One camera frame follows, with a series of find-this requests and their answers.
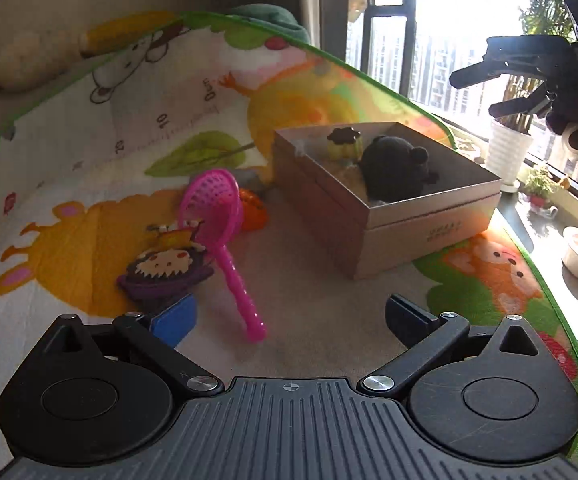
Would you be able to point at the small potted plant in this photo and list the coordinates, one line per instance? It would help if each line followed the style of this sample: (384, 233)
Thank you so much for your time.
(539, 187)

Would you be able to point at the pink cardboard box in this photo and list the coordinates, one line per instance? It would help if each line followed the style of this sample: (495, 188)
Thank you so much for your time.
(409, 240)

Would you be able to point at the yellow banana plush pillow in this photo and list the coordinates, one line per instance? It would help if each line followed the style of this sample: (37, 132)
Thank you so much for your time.
(124, 35)

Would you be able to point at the orange plastic scoop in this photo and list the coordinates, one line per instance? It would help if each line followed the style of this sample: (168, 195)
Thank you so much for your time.
(254, 210)

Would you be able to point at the pink plastic net scoop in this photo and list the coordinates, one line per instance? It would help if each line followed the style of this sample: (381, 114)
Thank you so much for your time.
(234, 275)

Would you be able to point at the cartoon printed play mat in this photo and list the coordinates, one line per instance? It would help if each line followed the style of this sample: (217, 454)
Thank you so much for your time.
(319, 280)

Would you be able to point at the green cloth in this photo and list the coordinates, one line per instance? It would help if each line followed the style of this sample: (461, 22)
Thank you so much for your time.
(269, 20)

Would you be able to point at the black window frame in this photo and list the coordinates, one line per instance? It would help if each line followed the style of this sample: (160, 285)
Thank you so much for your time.
(409, 50)

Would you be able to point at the palm plant in white pot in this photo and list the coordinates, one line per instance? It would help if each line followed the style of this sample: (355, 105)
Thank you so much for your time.
(506, 155)

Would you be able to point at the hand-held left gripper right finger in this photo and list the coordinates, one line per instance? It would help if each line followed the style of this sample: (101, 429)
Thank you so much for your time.
(409, 320)

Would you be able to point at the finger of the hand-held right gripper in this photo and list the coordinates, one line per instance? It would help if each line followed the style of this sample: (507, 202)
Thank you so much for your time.
(524, 52)
(524, 106)

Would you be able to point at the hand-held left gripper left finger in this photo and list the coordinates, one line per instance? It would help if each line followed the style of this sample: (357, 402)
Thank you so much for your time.
(174, 320)

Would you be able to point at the beige plush toy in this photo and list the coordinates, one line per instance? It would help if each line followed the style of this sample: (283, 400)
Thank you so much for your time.
(34, 60)

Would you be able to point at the black plush toy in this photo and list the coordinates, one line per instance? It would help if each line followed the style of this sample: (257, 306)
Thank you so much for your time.
(389, 170)

